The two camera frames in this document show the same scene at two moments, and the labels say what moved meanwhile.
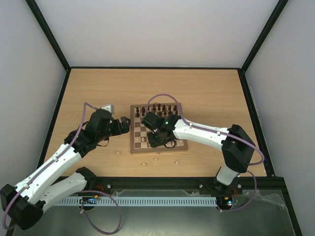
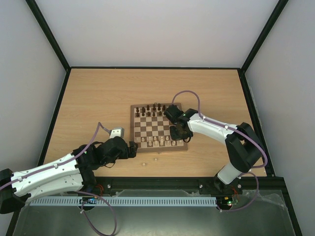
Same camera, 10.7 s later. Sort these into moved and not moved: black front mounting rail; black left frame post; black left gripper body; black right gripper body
Moved: black left gripper body; black right gripper body
Not moved: black front mounting rail; black left frame post
